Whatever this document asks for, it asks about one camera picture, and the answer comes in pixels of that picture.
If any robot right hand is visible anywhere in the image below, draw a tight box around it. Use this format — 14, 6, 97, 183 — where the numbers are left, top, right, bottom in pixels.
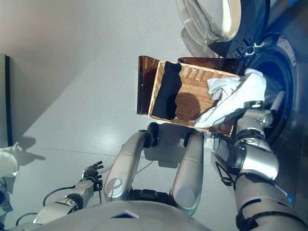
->
244, 90, 285, 113

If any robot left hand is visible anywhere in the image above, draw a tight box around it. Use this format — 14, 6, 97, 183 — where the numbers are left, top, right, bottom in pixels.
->
83, 161, 114, 180

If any white garment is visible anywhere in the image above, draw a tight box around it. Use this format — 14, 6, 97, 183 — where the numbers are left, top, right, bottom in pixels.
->
194, 68, 268, 128

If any black garment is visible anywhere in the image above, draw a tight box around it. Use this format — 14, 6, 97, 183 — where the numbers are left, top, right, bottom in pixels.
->
151, 61, 183, 120

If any dark grey washing machine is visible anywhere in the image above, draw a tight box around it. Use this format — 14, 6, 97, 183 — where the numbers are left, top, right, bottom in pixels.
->
211, 0, 308, 207

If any round glass washing machine door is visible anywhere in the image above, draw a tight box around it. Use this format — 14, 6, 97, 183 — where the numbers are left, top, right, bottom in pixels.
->
175, 0, 271, 60

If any grey robot torso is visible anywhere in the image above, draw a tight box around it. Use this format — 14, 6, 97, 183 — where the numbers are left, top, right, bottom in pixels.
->
43, 189, 241, 231

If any white round object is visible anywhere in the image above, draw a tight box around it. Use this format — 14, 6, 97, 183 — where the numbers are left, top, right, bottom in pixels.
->
0, 148, 19, 178

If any rectangular wicker laundry basket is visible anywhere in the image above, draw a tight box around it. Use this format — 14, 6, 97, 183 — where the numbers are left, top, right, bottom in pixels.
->
147, 60, 242, 138

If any silver robot right leg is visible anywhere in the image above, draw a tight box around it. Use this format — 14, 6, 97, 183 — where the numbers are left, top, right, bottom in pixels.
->
171, 129, 205, 216

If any brown wooden stool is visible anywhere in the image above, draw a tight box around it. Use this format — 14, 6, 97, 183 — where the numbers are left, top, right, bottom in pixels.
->
136, 55, 239, 116

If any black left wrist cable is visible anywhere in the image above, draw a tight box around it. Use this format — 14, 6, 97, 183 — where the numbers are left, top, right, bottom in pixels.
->
15, 184, 103, 226

